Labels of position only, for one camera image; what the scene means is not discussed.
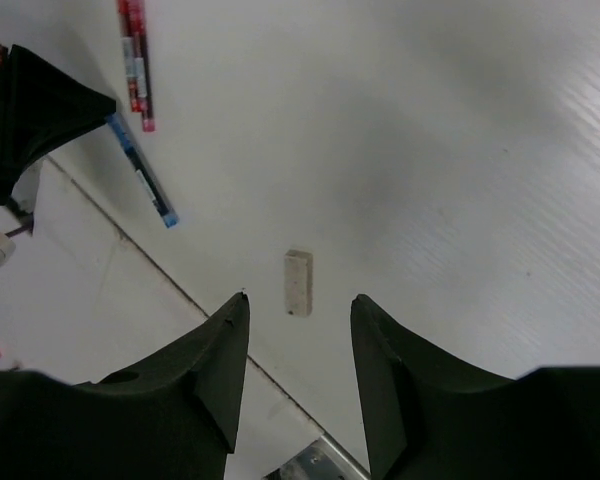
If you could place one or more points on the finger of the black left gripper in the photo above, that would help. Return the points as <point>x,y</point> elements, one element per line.
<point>41,109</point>

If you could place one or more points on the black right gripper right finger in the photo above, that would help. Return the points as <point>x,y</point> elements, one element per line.
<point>430,415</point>

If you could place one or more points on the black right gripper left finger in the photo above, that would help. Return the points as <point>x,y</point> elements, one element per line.
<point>172,415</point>

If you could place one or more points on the grey speckled eraser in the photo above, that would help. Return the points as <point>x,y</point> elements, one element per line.
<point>298,283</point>

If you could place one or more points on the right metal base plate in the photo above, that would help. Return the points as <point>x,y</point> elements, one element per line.
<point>323,459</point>

